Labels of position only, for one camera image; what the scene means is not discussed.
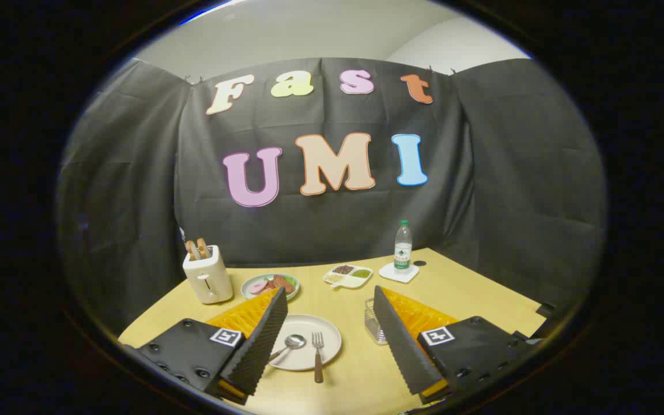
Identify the green food plate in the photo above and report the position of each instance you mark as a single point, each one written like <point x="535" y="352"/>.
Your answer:
<point x="251" y="294"/>

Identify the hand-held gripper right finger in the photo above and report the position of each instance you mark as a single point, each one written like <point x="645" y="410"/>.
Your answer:
<point x="401" y="346"/>

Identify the clear water bottle green cap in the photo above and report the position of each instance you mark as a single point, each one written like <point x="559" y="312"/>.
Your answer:
<point x="403" y="248"/>

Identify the white divided grain dish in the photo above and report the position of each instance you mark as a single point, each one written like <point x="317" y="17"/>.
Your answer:
<point x="348" y="280"/>

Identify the toasted bread slice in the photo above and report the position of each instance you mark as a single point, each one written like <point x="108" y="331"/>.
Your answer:
<point x="192" y="251"/>
<point x="204" y="248"/>

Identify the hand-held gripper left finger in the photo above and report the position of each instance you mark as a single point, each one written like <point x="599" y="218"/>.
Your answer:
<point x="263" y="340"/>

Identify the white round plate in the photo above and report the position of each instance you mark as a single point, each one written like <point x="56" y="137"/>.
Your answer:
<point x="303" y="323"/>

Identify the white square coaster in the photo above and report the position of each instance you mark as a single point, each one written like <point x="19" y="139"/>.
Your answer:
<point x="389" y="274"/>

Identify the brown meat slice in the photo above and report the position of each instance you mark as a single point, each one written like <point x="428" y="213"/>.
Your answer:
<point x="283" y="283"/>

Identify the pink ham slice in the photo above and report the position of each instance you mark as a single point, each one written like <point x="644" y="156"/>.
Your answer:
<point x="257" y="287"/>

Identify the cream toaster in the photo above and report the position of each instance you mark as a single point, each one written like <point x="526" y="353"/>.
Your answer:
<point x="210" y="279"/>

